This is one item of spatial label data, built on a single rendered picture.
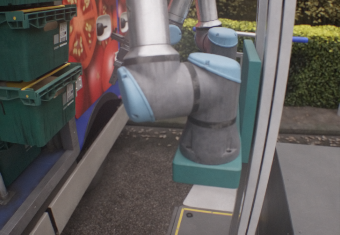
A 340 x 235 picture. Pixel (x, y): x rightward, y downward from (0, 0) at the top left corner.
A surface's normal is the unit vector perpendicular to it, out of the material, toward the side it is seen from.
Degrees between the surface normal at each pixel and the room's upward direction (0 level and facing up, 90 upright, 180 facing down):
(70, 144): 90
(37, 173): 0
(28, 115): 93
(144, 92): 68
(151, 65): 74
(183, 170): 90
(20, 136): 95
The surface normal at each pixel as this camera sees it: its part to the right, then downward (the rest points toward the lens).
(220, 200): 0.00, -0.92
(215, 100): 0.28, 0.55
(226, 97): 0.35, 0.37
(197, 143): -0.55, 0.03
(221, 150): 0.19, 0.09
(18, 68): -0.13, 0.47
